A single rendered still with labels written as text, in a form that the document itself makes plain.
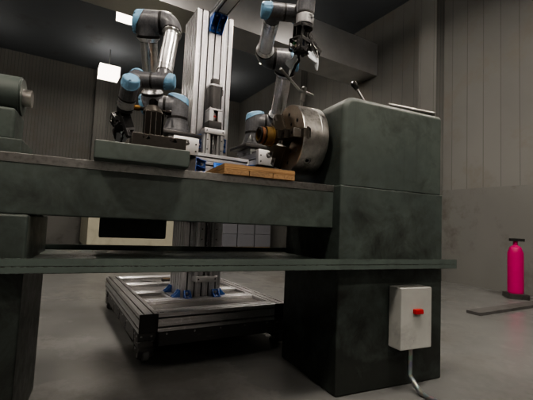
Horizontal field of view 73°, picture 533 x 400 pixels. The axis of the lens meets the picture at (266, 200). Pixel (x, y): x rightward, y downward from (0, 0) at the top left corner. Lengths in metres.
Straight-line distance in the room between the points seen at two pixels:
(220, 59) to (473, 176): 4.05
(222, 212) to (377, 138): 0.78
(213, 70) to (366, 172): 1.29
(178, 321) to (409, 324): 1.09
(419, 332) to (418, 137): 0.88
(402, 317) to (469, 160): 4.21
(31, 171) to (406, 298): 1.47
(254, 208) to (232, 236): 6.87
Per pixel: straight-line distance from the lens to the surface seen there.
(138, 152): 1.26
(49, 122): 10.47
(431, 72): 6.17
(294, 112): 1.67
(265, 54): 2.06
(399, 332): 1.72
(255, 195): 1.41
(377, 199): 1.67
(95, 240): 7.90
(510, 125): 5.55
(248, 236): 8.45
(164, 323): 1.94
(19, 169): 1.33
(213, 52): 2.55
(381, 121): 1.74
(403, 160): 1.79
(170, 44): 1.96
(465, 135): 5.81
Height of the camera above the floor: 0.68
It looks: 4 degrees up
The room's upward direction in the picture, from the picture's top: 3 degrees clockwise
